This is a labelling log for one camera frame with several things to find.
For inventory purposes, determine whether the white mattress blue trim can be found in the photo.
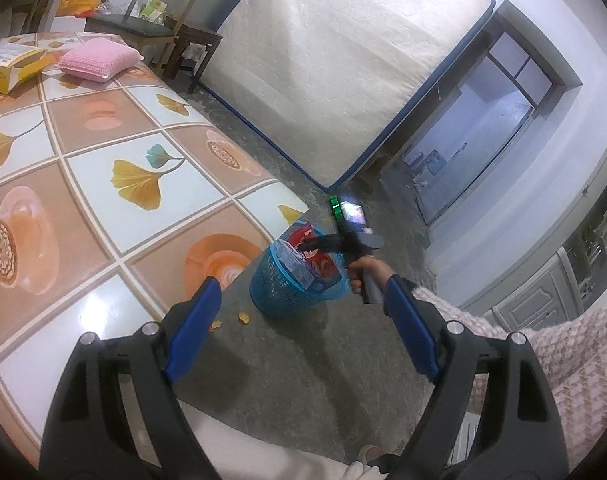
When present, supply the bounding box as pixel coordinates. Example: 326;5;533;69
202;0;495;190

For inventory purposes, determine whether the patterned table cover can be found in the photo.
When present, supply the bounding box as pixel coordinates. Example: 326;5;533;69
0;30;312;468

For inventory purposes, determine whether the blue mesh trash basket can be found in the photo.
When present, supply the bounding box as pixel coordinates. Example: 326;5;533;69
249;220;348;318

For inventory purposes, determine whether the dark wooden stool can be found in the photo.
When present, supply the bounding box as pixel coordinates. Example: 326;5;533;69
163;24;223;93

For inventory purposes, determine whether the red colourful snack bag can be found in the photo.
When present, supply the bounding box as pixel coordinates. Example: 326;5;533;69
287;222;341;290

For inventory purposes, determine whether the right forearm checked sleeve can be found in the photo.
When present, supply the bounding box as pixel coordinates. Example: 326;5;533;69
382;274;607;466

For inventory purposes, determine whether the yellow plastic bag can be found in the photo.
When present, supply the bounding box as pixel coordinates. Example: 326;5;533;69
56;0;102;18

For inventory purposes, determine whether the yellow white medicine box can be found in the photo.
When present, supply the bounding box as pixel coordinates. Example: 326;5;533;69
0;44;55;94

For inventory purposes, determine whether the wooden chair black seat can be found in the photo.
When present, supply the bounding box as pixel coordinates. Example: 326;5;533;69
84;0;196;75

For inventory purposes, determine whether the white door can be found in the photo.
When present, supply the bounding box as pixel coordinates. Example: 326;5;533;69
475;234;607;330

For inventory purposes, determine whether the dark doorway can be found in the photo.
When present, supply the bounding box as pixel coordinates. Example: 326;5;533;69
402;0;582;224

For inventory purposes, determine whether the white blue long box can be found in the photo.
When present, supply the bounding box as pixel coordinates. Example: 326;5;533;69
275;240;314;289

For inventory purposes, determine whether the pink mesh sponge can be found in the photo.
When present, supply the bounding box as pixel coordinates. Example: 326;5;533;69
56;38;142;82

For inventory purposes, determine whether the person's right hand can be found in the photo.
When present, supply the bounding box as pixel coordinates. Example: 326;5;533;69
347;256;396;295

